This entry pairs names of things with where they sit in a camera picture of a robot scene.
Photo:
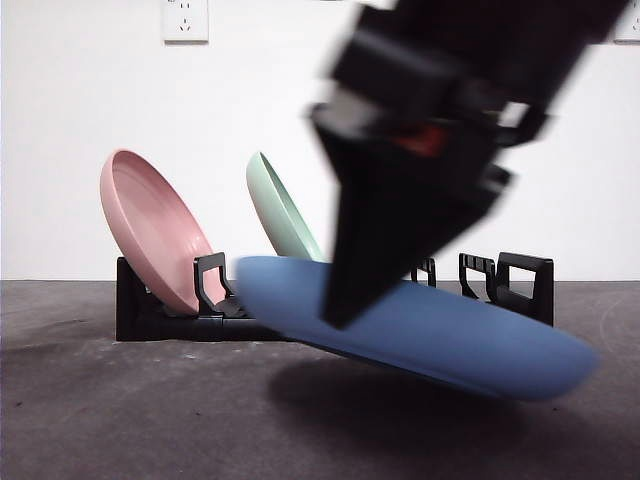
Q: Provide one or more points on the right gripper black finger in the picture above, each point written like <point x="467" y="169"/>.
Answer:
<point x="492" y="192"/>
<point x="380" y="215"/>

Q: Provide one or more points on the green round plate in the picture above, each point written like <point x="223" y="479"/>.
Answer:
<point x="270" y="210"/>

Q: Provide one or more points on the blue round plate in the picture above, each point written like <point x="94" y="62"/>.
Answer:
<point x="450" y="340"/>

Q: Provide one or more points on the pink round plate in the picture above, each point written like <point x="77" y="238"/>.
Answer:
<point x="150" y="225"/>

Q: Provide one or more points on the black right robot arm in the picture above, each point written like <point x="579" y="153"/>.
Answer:
<point x="500" y="40"/>

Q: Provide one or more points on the black plastic dish rack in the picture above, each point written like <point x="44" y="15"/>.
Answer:
<point x="150" y="327"/>

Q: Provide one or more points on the white wall socket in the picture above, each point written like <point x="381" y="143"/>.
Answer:
<point x="185" y="22"/>
<point x="631" y="30"/>

